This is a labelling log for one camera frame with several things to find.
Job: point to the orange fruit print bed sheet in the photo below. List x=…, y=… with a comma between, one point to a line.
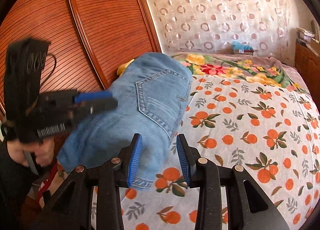
x=272, y=132

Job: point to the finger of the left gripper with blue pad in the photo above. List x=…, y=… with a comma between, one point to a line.
x=82, y=96

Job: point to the black sleeved left forearm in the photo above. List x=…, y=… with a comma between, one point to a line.
x=16, y=181

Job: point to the pink floral blanket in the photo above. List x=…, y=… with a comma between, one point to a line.
x=266, y=71

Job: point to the yellow pikachu plush toy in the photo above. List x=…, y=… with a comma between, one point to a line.
x=121, y=68

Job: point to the wooden slatted wardrobe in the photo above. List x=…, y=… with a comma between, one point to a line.
x=89, y=39

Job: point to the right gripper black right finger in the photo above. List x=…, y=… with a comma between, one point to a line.
x=187, y=156

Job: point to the person left hand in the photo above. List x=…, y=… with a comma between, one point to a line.
x=44, y=152

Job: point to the blue denim jeans with patch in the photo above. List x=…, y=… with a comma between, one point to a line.
x=152, y=96

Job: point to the stack of books and papers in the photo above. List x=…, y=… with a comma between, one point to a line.
x=306, y=36

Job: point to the wooden sideboard cabinet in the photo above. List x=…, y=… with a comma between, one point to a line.
x=307, y=65

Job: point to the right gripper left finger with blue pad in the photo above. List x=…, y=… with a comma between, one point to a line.
x=130, y=157

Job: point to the sheer curtain with pink circles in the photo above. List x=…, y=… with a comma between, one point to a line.
x=208, y=26

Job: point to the cardboard box with blue cloth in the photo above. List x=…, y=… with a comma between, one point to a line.
x=239, y=48

